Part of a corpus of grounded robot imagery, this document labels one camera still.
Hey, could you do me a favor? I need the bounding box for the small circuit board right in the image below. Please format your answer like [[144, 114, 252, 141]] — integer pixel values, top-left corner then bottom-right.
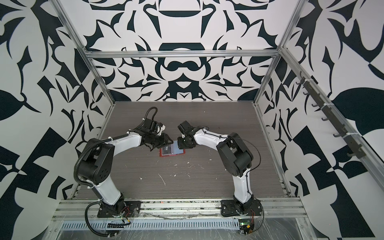
[[239, 218, 255, 235]]

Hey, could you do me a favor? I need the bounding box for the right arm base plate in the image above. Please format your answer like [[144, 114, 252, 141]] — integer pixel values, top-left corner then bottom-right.
[[221, 198, 263, 217]]

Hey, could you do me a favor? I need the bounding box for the small circuit board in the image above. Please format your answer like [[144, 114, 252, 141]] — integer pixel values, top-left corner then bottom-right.
[[106, 221, 132, 231], [239, 218, 255, 235]]

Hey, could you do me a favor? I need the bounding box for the black corrugated cable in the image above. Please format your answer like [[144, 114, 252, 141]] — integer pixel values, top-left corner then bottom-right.
[[84, 201, 121, 238]]

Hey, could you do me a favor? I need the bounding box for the wall hook rack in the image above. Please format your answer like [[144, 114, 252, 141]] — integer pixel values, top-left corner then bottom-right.
[[298, 71, 369, 159]]

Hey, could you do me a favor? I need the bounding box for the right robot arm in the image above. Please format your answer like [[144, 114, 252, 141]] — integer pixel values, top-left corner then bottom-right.
[[178, 121, 254, 205]]

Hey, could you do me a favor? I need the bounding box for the small circuit board left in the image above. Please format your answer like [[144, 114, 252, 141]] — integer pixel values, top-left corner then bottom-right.
[[106, 221, 132, 231]]

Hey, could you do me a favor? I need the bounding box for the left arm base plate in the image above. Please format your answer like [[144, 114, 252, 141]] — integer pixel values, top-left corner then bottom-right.
[[97, 201, 142, 218]]

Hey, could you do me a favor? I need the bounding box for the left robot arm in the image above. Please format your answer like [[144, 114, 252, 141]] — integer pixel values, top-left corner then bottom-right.
[[74, 119, 174, 206]]

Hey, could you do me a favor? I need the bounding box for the red leather card holder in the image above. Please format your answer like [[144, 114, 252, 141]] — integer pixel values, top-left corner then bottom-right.
[[160, 141, 186, 157]]

